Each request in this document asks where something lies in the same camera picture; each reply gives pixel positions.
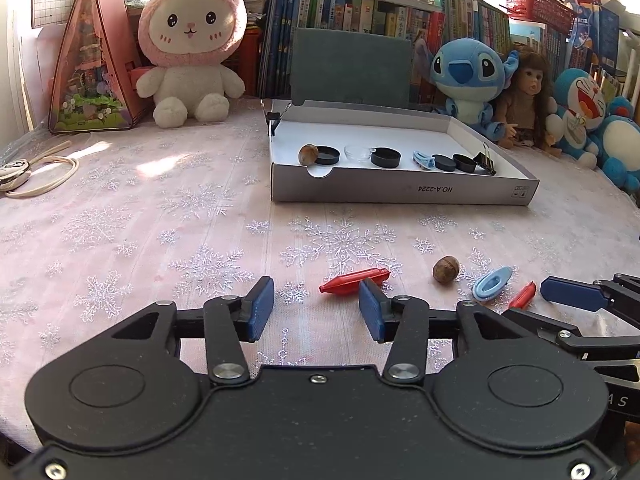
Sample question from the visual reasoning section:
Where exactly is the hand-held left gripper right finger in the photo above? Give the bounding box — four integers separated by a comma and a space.
358, 278, 526, 385

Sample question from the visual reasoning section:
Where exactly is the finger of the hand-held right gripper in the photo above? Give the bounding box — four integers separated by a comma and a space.
501, 308, 640, 362
540, 274, 640, 322

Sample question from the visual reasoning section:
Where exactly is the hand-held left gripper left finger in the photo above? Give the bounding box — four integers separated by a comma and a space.
111, 276, 276, 385

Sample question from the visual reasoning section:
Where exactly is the red plastic clip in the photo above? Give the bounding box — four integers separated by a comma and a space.
508, 281, 537, 310
319, 267, 391, 295

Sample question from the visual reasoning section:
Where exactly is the shallow white cardboard box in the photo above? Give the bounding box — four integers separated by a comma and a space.
261, 99, 541, 206

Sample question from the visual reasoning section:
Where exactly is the black binder clip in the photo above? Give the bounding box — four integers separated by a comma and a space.
472, 143, 497, 177

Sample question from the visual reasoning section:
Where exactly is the pink snowflake tablecloth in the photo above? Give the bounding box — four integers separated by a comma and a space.
0, 95, 640, 441

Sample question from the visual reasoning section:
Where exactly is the blue robot cat plush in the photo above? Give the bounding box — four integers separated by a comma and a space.
545, 67, 608, 168
595, 95, 640, 193

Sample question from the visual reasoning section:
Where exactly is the brown haired doll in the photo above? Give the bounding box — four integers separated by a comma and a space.
492, 50, 558, 153

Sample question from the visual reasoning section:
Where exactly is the teal board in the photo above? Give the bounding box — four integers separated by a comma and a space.
290, 27, 413, 109

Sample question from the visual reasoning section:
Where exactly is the blue alien plush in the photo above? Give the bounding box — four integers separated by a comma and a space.
431, 37, 521, 141

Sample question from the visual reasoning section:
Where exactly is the blue paper bag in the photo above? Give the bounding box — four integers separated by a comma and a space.
567, 0, 621, 73

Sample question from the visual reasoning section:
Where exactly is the silver round object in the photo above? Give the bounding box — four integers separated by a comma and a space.
0, 159, 32, 191

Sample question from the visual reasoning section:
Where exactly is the pink bunny plush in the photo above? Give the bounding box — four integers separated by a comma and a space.
135, 0, 247, 128

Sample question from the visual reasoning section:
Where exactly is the pink triangular house toy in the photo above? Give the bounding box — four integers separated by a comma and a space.
48, 0, 151, 134

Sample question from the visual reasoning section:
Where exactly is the red plastic basket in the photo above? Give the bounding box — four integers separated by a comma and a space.
502, 0, 576, 33

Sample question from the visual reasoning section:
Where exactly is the row of upright books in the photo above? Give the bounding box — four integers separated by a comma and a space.
257, 0, 640, 126

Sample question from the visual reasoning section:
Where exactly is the grid board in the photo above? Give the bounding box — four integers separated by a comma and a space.
31, 0, 81, 29

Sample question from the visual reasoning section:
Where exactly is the cream cord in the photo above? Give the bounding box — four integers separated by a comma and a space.
0, 141, 81, 197

